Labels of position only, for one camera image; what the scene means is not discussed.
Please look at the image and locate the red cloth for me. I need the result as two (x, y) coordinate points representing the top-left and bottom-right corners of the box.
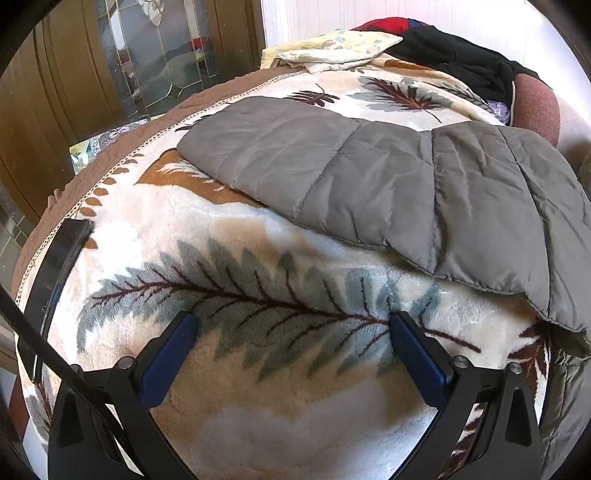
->
(351, 17), (416, 35)

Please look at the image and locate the pale yellow printed cloth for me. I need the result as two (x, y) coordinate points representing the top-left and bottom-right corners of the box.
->
(260, 28), (403, 75)

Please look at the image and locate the black garment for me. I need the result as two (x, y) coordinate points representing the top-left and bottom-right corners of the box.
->
(388, 25), (541, 109)

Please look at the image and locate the leaf print fleece blanket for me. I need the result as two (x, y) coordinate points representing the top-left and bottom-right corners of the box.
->
(16, 53), (555, 480)

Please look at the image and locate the black cable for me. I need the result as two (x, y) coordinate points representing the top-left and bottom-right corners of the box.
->
(0, 288), (134, 462)

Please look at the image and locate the wooden door with glass panel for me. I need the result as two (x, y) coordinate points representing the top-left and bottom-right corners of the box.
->
(0, 0), (266, 222)

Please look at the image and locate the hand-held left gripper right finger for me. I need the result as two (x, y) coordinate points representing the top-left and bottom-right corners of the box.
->
(389, 310), (543, 480)

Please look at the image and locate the purple white patterned cloth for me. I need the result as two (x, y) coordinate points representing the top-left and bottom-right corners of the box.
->
(489, 99), (513, 126)

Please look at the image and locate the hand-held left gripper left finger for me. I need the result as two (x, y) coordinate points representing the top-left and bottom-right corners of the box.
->
(48, 310), (199, 480)

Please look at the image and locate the grey quilted jacket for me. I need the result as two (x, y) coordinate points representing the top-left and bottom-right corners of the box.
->
(177, 96), (591, 480)

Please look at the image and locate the pink upholstered sofa back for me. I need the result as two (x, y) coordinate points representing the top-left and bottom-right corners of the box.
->
(510, 73), (561, 144)

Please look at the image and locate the black phone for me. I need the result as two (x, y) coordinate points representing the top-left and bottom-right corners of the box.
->
(18, 219), (95, 381)

